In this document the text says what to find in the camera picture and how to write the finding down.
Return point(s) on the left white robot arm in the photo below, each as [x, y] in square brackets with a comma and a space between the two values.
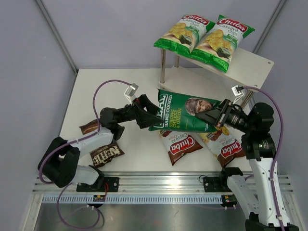
[59, 165]

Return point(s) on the green Chuba cassava chips bag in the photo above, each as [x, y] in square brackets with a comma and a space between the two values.
[185, 34]

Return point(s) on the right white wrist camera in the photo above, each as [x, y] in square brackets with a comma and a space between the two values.
[238, 94]

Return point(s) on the brown Kettle sea salt bag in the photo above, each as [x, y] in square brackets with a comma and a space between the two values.
[104, 154]

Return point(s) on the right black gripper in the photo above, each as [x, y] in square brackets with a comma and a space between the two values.
[216, 117]

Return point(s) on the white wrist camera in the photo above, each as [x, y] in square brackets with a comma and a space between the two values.
[238, 94]
[130, 91]

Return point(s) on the white slotted cable duct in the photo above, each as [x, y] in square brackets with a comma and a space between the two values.
[133, 199]

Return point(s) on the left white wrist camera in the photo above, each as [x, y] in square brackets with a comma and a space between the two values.
[130, 91]

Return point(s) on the dark green Real chips bag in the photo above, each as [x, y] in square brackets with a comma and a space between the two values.
[178, 112]

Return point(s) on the brown Chuba chips bag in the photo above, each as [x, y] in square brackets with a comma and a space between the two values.
[223, 145]
[178, 144]

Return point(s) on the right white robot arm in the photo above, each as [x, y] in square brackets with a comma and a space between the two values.
[264, 210]

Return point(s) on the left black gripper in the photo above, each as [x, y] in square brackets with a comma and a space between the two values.
[145, 119]

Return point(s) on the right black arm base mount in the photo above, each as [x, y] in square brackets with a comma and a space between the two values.
[215, 184]

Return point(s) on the white two-tier shelf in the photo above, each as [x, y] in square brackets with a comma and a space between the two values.
[192, 77]

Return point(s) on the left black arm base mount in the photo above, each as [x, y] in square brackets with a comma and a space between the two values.
[108, 184]

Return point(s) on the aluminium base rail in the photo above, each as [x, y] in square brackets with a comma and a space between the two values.
[162, 183]

